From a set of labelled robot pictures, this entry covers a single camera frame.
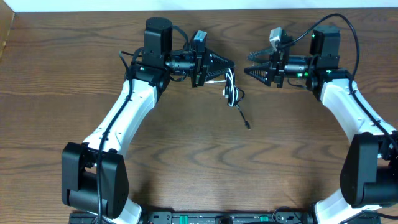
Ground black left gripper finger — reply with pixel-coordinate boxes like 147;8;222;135
205;68;232;82
210;50;235;69

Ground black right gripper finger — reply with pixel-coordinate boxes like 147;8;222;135
247;47;274;62
244;62;273;86

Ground white usb cable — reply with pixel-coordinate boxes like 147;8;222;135
205;67;239;107

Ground black usb cable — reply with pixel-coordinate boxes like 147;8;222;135
225;67;251;131

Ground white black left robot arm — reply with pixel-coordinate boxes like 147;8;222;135
62;17;234;223

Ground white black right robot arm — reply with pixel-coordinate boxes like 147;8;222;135
244;26;397;223

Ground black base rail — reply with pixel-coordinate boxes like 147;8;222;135
68;207;382;224

